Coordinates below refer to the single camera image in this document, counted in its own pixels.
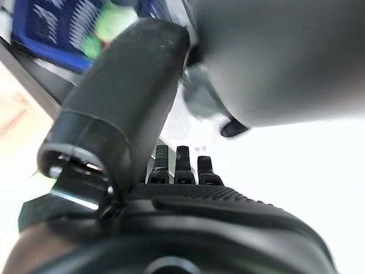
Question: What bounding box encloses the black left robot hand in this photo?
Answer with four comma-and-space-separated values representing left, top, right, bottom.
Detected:
18, 18, 340, 274

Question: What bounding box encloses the blue plastic basket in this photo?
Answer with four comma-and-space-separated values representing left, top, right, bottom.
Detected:
10, 0, 183, 72

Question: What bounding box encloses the green leafy vegetable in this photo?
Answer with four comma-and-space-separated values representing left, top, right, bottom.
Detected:
81, 2, 138, 59

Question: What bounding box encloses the black robot foot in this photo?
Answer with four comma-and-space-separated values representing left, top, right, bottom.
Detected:
220, 119, 249, 138

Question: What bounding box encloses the grey robot body shell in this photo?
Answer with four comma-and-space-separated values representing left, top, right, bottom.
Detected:
182, 0, 365, 129

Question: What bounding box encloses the dark metal table frame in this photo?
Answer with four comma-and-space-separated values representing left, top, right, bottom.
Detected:
0, 37, 86, 118

